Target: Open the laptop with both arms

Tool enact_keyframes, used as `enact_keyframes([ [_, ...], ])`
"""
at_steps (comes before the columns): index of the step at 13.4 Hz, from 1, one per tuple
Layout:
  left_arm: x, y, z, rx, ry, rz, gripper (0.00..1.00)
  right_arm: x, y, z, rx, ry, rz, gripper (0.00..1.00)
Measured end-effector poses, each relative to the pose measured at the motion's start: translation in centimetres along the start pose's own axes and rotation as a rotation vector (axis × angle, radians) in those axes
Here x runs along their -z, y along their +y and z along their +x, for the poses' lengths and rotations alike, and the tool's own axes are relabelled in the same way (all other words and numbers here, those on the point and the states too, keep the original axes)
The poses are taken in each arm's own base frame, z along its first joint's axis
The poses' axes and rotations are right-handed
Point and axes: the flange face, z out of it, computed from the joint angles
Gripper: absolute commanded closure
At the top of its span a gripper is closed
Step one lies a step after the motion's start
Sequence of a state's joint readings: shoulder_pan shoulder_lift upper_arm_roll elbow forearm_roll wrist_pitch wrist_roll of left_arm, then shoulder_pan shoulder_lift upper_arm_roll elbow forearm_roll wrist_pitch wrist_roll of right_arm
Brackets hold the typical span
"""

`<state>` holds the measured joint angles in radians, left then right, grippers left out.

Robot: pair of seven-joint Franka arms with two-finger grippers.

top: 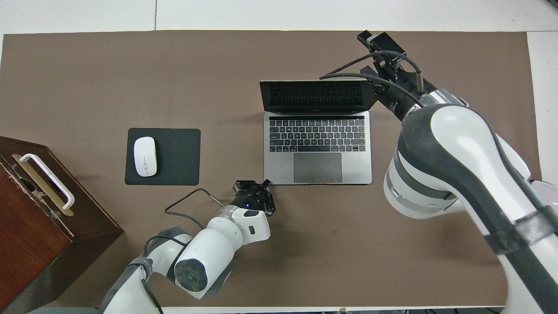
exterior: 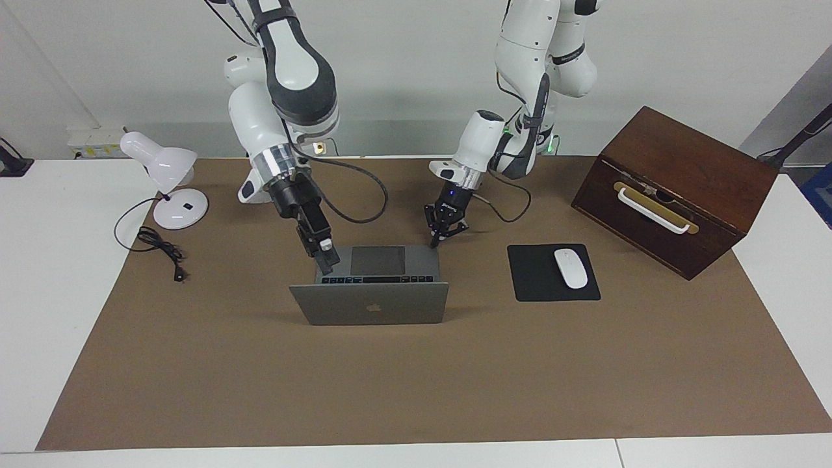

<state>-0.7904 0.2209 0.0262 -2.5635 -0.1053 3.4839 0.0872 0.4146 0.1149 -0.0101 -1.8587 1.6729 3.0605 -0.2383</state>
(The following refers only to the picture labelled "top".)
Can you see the dark wooden box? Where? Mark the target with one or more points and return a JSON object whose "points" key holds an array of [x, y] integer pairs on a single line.
{"points": [[30, 244]]}

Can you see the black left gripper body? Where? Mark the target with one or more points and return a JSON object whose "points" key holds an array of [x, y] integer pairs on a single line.
{"points": [[253, 201]]}

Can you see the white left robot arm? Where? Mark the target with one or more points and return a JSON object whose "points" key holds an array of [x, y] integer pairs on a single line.
{"points": [[213, 248]]}

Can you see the silver laptop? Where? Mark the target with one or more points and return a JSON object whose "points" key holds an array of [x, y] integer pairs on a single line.
{"points": [[283, 170]]}

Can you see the brown table mat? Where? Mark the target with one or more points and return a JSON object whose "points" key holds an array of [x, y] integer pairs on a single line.
{"points": [[87, 78]]}

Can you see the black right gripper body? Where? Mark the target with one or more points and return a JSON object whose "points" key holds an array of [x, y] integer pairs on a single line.
{"points": [[401, 93]]}

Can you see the black mouse pad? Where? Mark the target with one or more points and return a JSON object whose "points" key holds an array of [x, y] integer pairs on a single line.
{"points": [[178, 157]]}

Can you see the white computer mouse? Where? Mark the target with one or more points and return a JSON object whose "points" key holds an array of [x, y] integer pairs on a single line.
{"points": [[145, 157]]}

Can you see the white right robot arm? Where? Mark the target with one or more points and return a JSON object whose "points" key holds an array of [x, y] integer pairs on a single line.
{"points": [[457, 144]]}

